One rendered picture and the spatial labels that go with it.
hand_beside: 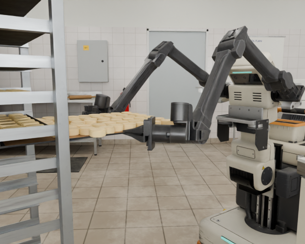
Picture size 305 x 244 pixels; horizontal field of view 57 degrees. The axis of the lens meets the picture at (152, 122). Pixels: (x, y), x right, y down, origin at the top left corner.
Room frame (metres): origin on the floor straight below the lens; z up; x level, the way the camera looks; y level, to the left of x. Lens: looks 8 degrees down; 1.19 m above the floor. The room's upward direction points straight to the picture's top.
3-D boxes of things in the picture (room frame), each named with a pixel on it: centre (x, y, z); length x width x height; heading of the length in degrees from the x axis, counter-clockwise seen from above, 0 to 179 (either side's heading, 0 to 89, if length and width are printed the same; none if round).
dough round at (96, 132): (0.83, 0.16, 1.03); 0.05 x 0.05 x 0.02
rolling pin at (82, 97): (4.54, 1.16, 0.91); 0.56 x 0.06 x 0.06; 122
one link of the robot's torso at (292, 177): (1.54, -0.63, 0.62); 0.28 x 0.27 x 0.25; 35
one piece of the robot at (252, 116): (1.52, -0.49, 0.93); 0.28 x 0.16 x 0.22; 35
